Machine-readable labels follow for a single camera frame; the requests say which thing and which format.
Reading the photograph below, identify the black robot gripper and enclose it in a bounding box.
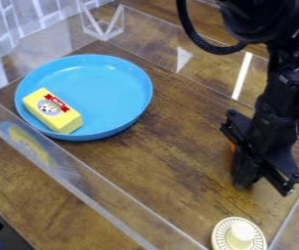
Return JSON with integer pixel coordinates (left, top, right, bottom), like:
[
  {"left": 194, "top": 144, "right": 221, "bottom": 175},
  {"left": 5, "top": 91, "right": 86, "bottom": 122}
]
[{"left": 219, "top": 97, "right": 299, "bottom": 196}]

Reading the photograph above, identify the orange toy ball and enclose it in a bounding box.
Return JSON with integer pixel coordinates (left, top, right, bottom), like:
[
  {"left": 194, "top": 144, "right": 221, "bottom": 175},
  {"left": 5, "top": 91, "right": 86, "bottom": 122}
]
[{"left": 229, "top": 142, "right": 235, "bottom": 153}]

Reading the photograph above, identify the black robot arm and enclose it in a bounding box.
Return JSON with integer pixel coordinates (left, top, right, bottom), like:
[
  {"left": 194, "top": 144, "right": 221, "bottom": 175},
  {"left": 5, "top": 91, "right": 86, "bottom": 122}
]
[{"left": 217, "top": 0, "right": 299, "bottom": 195}]

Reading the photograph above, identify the blue round plastic tray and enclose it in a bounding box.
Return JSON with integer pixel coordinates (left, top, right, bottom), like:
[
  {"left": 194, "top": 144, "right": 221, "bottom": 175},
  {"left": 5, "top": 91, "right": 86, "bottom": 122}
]
[{"left": 14, "top": 54, "right": 151, "bottom": 142}]

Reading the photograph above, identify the cream round ribbed lid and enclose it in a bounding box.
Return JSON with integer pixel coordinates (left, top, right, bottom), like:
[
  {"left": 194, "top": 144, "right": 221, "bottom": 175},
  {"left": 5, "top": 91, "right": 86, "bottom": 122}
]
[{"left": 210, "top": 217, "right": 267, "bottom": 250}]

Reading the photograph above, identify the yellow butter block toy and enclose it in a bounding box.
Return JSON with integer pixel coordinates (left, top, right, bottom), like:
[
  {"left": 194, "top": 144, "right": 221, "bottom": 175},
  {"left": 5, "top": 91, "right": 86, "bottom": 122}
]
[{"left": 22, "top": 88, "right": 83, "bottom": 134}]

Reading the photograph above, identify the black corrugated cable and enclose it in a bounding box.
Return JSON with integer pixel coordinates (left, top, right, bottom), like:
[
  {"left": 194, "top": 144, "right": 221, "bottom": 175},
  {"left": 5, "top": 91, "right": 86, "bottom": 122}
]
[{"left": 174, "top": 0, "right": 249, "bottom": 56}]

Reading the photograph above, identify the clear acrylic enclosure wall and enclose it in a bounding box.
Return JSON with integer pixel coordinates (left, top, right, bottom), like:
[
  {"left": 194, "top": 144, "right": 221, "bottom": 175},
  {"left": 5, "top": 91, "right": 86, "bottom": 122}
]
[{"left": 0, "top": 0, "right": 299, "bottom": 250}]

